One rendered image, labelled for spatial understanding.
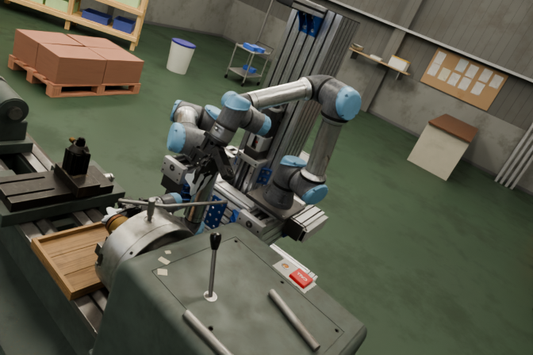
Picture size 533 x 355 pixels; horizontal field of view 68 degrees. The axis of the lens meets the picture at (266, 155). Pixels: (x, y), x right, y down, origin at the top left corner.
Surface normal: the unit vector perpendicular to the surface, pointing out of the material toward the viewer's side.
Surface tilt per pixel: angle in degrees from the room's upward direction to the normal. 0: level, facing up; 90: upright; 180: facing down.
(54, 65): 90
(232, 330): 0
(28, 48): 90
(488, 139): 90
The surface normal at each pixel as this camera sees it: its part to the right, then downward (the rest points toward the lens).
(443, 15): -0.51, 0.15
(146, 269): 0.36, -0.86
